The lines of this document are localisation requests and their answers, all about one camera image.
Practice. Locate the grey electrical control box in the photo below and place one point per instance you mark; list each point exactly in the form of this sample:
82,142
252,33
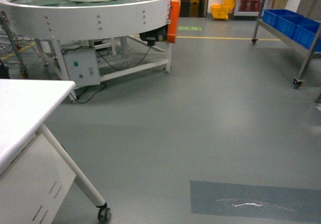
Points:
82,66

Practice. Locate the round white conveyor table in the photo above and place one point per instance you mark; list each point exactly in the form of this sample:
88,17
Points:
128,35

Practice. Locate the orange motor cover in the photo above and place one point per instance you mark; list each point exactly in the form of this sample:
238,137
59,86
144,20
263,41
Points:
174,20

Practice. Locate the yellow mop bucket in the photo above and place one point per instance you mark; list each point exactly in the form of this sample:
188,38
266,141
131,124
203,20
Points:
222,11

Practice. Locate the black caster wheel of desk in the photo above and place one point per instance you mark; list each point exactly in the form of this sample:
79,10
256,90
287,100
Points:
104,213

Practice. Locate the blue bin on cart left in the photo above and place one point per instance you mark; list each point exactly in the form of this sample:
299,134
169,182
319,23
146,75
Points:
271,16

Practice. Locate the blue bin on cart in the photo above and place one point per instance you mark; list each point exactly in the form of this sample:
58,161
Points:
305,34
271,16
288,24

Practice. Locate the white desk with drawers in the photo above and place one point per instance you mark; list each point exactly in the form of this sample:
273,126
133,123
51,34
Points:
36,171

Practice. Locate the blue bin on cart middle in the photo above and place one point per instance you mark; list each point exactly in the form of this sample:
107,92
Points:
288,24

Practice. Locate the blue bin on cart right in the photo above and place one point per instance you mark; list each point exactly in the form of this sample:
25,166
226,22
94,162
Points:
305,34

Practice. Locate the stainless steel wheeled cart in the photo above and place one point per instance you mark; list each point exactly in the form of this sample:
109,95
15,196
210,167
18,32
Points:
308,54

